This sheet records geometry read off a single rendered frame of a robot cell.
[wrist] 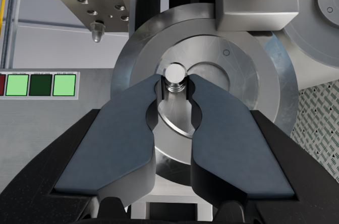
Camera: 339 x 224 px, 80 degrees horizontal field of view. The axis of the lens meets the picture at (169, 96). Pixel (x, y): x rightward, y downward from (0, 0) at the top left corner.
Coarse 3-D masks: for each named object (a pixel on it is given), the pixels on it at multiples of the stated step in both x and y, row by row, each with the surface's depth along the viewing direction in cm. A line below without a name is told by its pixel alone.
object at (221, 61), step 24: (168, 48) 15; (192, 48) 14; (216, 48) 14; (240, 48) 14; (192, 72) 15; (216, 72) 15; (240, 72) 14; (168, 96) 14; (240, 96) 14; (168, 120) 14
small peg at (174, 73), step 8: (168, 64) 12; (176, 64) 11; (168, 72) 11; (176, 72) 11; (184, 72) 11; (168, 80) 11; (176, 80) 11; (184, 80) 11; (168, 88) 13; (176, 88) 12
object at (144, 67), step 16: (160, 32) 16; (176, 32) 16; (192, 32) 16; (208, 32) 16; (224, 32) 16; (240, 32) 16; (144, 48) 16; (160, 48) 16; (256, 48) 16; (144, 64) 16; (256, 64) 16; (272, 64) 16; (272, 80) 15; (272, 96) 15; (272, 112) 15; (160, 128) 15; (160, 144) 15; (176, 144) 15
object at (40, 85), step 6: (36, 78) 51; (42, 78) 51; (48, 78) 51; (36, 84) 50; (42, 84) 50; (48, 84) 50; (30, 90) 50; (36, 90) 50; (42, 90) 50; (48, 90) 50
